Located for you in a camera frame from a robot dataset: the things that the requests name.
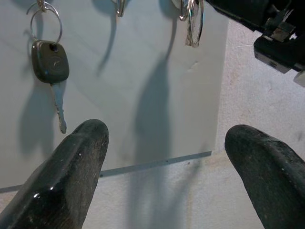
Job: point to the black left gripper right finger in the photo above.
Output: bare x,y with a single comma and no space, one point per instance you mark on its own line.
274,181

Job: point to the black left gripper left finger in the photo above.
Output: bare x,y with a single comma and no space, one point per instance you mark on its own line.
69,171

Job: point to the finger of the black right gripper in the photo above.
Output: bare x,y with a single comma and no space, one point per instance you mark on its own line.
240,9

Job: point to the silver metal hook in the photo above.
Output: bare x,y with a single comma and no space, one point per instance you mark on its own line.
183,14
120,12
43,4

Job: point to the pale blue hook board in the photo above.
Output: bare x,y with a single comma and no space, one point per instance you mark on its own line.
95,107

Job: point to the black head car key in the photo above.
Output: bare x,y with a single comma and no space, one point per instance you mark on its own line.
50,63

